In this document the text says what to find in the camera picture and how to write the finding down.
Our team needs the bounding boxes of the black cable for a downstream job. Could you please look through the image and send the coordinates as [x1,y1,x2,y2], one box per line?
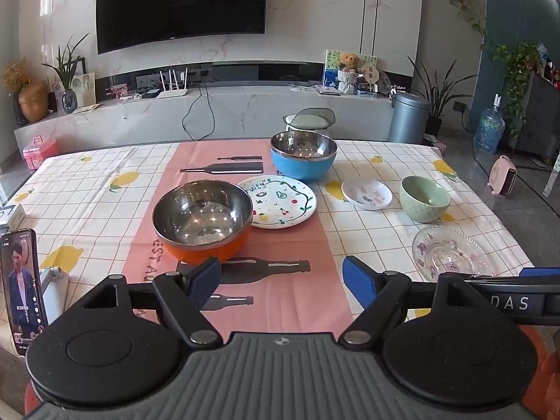
[181,81,217,141]

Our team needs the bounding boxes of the white router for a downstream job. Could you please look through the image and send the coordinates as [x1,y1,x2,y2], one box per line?
[156,68,189,99]

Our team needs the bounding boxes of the green ceramic bowl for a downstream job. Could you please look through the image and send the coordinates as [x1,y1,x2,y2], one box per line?
[399,175,451,223]

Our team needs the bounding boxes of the green pothos plant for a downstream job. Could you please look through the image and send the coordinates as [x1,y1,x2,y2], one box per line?
[492,41,543,138]

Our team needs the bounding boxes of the dark grey cabinet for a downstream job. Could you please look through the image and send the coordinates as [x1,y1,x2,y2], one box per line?
[507,72,560,158]

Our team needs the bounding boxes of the white phone stand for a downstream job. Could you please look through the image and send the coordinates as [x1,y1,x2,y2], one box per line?
[39,267,71,329]

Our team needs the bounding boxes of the blue water jug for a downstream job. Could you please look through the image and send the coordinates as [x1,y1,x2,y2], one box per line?
[473,95,506,155]

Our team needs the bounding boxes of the pink fan heater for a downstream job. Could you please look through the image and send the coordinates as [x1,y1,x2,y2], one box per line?
[488,155,517,197]

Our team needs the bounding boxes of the clear glass plate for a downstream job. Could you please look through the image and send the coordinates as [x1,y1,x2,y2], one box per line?
[412,226,488,281]

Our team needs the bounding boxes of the blue steel bowl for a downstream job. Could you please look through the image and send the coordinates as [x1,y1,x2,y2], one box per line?
[269,130,338,182]

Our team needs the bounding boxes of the orange steel bowl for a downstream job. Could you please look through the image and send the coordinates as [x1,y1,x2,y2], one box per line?
[152,180,254,264]

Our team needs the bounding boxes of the round hand fan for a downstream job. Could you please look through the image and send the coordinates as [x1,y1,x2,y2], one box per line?
[361,65,380,93]

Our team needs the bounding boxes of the white marble tv console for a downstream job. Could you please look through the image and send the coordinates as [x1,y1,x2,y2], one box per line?
[13,85,394,155]

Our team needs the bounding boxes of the plant in glass vase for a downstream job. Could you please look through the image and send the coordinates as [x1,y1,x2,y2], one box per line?
[41,33,90,114]

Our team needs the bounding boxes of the smartphone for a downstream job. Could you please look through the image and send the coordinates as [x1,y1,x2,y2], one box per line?
[0,228,49,357]

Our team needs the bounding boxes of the white stool with grey seat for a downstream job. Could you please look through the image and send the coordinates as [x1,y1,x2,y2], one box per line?
[283,108,337,141]

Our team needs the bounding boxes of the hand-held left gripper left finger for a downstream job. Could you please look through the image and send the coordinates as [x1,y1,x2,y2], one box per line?
[83,257,224,348]

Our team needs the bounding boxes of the dried orange flowers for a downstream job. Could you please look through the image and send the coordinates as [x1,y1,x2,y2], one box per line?
[2,59,33,92]

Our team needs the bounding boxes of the orange cloth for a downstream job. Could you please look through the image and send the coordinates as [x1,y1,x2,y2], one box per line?
[531,328,560,405]

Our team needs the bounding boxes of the black television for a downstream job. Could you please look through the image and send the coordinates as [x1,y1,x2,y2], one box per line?
[96,0,267,55]

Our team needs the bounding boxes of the small white patterned dish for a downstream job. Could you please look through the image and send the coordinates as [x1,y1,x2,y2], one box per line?
[341,178,393,211]

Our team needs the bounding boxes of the white box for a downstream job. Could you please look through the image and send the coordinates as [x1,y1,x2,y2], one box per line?
[0,203,28,232]

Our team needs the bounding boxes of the white painted plate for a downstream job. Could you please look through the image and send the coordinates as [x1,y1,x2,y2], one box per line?
[236,175,317,231]

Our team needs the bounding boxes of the sketch picture frame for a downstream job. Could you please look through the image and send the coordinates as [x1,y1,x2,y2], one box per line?
[71,72,97,108]

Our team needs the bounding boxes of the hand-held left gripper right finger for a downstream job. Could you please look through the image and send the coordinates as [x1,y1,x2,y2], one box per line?
[339,255,482,346]

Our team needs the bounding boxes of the long-leaf potted plant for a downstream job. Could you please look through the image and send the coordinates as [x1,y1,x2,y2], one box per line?
[407,56,477,137]

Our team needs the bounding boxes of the hanging ivy plant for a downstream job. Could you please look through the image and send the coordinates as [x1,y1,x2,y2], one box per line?
[433,0,488,49]

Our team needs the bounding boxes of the green and blue painting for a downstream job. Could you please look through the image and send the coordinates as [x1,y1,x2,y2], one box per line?
[324,49,378,88]

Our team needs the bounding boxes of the grey-blue trash can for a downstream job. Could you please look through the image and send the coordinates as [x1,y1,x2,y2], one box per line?
[388,92,432,144]

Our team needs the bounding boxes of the pink storage box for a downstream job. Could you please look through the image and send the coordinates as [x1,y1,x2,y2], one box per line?
[23,136,58,170]

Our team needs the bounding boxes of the brown vase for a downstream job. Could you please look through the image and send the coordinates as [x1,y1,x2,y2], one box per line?
[18,81,50,123]

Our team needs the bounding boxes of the checked lemon tablecloth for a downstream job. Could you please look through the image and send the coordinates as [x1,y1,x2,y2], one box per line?
[0,140,547,359]

